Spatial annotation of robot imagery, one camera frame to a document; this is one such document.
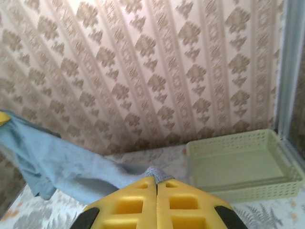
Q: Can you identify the aluminium frame post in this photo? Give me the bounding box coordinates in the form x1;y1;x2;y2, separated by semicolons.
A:
273;0;305;150

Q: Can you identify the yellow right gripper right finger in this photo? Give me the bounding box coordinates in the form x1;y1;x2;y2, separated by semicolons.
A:
157;177;244;229

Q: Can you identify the blue-grey t-shirt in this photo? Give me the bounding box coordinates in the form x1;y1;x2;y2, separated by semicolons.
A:
0;109;176;206

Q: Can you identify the pale green plastic basket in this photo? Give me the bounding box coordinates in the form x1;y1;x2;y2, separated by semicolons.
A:
185;128;305;204

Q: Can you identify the floral table cloth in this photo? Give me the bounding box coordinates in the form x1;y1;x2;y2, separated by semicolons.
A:
0;142;305;229

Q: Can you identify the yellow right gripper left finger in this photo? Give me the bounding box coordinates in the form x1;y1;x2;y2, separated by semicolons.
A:
72;176;158;229

